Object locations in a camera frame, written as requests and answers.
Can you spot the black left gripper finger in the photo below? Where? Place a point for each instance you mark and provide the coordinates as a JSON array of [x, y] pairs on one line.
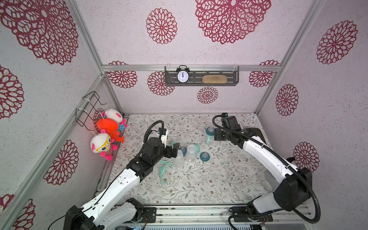
[[171, 152], [176, 146]]

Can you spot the grey wall shelf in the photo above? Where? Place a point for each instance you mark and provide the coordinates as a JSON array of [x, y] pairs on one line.
[[195, 78]]

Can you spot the teal nipple collar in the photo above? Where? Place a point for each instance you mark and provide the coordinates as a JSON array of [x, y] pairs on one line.
[[183, 150], [204, 156]]

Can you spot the white plush blue polka-dot outfit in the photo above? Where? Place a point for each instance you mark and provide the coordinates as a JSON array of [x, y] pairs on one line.
[[117, 117]]

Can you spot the white plush red striped outfit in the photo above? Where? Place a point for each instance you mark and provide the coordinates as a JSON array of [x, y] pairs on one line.
[[103, 145]]

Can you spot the black wire basket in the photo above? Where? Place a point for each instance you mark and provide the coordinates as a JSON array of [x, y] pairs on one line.
[[84, 116]]

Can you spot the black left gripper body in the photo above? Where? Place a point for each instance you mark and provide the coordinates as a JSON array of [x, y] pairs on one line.
[[161, 155]]

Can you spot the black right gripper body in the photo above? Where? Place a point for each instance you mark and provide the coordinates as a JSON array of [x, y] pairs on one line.
[[218, 135]]

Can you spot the orange plush toy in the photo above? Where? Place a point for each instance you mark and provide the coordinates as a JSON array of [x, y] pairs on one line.
[[109, 126]]

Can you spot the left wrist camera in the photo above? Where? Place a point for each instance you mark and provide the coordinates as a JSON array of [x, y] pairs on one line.
[[163, 135]]

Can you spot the black alarm clock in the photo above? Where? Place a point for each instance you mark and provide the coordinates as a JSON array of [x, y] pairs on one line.
[[183, 73]]

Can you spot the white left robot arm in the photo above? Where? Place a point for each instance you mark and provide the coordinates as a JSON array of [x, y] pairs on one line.
[[99, 213]]

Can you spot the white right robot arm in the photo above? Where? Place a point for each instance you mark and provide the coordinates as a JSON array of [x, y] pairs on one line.
[[287, 184]]

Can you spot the wooden brush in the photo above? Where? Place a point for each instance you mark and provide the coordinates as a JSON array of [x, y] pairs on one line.
[[214, 79]]

